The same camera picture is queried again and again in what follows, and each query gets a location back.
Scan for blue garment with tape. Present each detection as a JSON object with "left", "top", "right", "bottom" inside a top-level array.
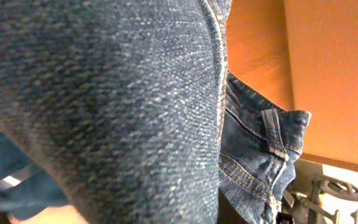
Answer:
[{"left": 0, "top": 131, "right": 70, "bottom": 221}]

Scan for dark blue jeans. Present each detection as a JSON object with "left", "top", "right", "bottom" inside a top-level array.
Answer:
[{"left": 0, "top": 0, "right": 311, "bottom": 223}]

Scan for metal table leg frame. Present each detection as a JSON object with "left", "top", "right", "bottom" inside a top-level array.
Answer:
[{"left": 281, "top": 175, "right": 358, "bottom": 224}]

